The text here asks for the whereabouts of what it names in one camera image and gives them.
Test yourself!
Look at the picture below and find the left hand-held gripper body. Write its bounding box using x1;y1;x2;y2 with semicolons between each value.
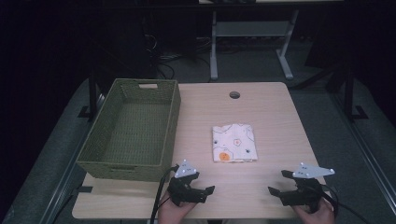
166;159;207;207

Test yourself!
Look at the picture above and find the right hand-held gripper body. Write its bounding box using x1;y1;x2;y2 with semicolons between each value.
279;161;336;214

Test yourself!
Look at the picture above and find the person's left hand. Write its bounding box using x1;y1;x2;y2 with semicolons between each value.
157;190;198;224

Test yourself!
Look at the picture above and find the person's right hand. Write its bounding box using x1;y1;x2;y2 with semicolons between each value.
291;196;336;224

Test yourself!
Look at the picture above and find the folded white patterned cloth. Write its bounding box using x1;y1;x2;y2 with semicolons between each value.
211;123;259;163

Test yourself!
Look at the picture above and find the green woven basket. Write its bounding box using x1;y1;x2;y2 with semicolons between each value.
76;77;182;183

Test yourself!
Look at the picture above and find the black metal stand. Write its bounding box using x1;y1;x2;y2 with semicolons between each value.
78;66;101;122
342;66;370;123

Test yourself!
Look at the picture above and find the black cable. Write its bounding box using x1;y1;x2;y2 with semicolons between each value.
149;165;180;224
320;184;373;224

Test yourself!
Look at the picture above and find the bundle of floor cables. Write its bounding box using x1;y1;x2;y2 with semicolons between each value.
143;31;213;80

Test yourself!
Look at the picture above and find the white metal desk frame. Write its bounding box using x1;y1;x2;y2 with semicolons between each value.
209;8;300;81

